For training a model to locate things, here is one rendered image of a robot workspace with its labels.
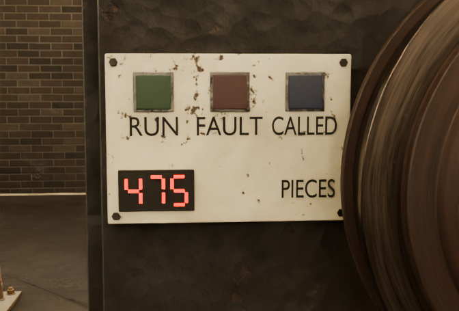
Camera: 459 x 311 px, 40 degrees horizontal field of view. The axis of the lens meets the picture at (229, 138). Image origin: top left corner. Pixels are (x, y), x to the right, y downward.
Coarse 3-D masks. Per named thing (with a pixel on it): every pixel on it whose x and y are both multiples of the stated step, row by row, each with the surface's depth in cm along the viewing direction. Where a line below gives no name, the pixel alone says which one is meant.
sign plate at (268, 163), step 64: (128, 64) 65; (192, 64) 66; (256, 64) 66; (320, 64) 67; (128, 128) 66; (192, 128) 67; (256, 128) 67; (320, 128) 68; (192, 192) 67; (256, 192) 68; (320, 192) 68
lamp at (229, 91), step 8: (216, 80) 66; (224, 80) 66; (232, 80) 66; (240, 80) 66; (216, 88) 66; (224, 88) 66; (232, 88) 66; (240, 88) 66; (216, 96) 66; (224, 96) 66; (232, 96) 66; (240, 96) 66; (216, 104) 66; (224, 104) 66; (232, 104) 66; (240, 104) 66
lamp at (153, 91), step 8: (136, 80) 65; (144, 80) 65; (152, 80) 65; (160, 80) 65; (168, 80) 65; (136, 88) 65; (144, 88) 65; (152, 88) 65; (160, 88) 65; (168, 88) 66; (136, 96) 65; (144, 96) 65; (152, 96) 65; (160, 96) 66; (168, 96) 66; (136, 104) 65; (144, 104) 65; (152, 104) 66; (160, 104) 66; (168, 104) 66
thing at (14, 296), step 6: (0, 270) 337; (0, 276) 337; (0, 282) 337; (0, 288) 338; (12, 288) 351; (0, 294) 338; (6, 294) 347; (12, 294) 347; (18, 294) 348; (0, 300) 338; (6, 300) 339; (12, 300) 339; (0, 306) 330; (6, 306) 330; (12, 306) 335
